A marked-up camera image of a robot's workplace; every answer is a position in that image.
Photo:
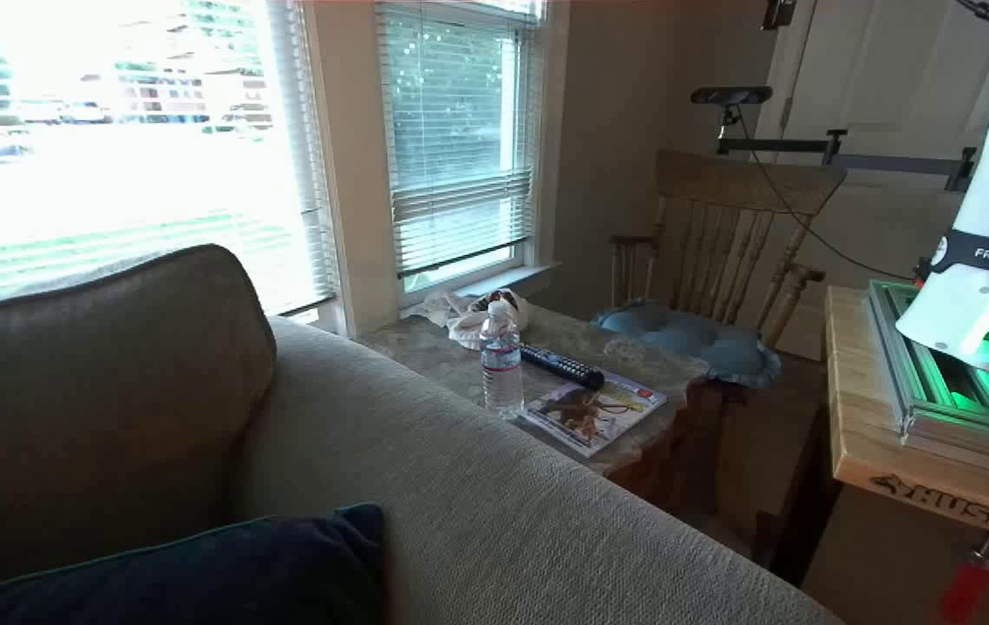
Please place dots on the wide white window blind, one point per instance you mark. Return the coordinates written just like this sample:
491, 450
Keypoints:
112, 141

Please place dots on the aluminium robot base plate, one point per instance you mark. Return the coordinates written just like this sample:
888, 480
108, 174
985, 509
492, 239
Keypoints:
954, 392

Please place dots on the navy blue cushion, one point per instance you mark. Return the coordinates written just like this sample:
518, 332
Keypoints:
225, 575

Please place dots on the black remote control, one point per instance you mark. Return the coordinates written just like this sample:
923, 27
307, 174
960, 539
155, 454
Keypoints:
562, 366

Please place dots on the clear plastic water bottle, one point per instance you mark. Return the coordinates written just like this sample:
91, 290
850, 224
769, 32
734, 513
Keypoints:
501, 358

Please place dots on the red clamp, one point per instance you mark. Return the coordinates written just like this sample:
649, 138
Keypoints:
964, 583

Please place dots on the grey fabric sofa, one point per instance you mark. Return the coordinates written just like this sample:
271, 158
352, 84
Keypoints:
425, 496

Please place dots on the wooden rocking chair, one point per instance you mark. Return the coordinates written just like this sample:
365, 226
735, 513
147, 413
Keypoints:
721, 249

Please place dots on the black stereo camera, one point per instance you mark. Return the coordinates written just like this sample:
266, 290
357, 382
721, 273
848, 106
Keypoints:
728, 95

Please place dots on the blue seat cushion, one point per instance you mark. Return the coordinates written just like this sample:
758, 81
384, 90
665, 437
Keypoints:
687, 338

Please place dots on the wooden workbench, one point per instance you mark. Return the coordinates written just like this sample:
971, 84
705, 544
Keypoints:
874, 428

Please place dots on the dinosaur children's book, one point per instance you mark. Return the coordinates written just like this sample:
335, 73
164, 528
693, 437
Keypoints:
591, 411

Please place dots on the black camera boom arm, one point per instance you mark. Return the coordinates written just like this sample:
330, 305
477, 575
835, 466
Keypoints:
817, 152

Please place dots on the narrow white window blind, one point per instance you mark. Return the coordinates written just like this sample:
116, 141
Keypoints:
458, 125

